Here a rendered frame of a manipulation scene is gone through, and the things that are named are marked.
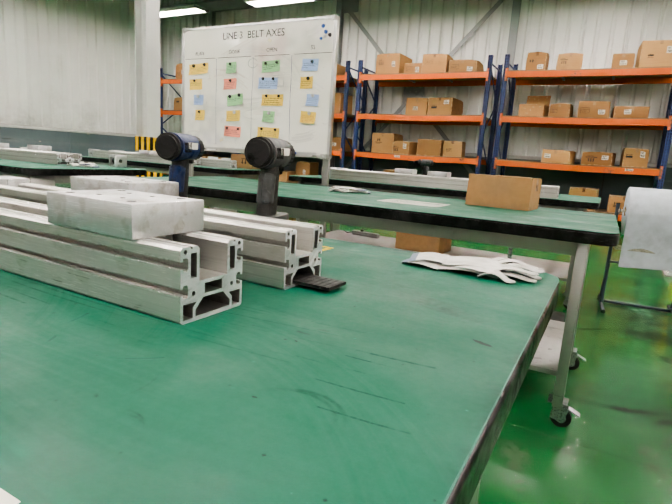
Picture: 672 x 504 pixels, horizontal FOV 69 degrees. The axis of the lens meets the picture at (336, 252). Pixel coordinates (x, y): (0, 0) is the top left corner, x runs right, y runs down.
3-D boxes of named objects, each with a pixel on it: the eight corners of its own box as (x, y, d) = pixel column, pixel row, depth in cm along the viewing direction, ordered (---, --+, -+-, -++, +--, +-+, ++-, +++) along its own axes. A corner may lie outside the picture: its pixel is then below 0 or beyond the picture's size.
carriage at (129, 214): (48, 244, 63) (45, 190, 61) (123, 235, 72) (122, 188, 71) (132, 264, 55) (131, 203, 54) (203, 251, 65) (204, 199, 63)
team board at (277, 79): (164, 257, 435) (163, 22, 398) (204, 250, 479) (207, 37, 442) (307, 288, 365) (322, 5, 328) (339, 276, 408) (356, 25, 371)
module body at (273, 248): (-15, 222, 108) (-18, 183, 106) (32, 219, 116) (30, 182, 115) (283, 290, 70) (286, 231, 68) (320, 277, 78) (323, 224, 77)
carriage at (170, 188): (71, 212, 91) (70, 175, 90) (123, 209, 100) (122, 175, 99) (129, 223, 83) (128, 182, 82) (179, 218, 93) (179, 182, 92)
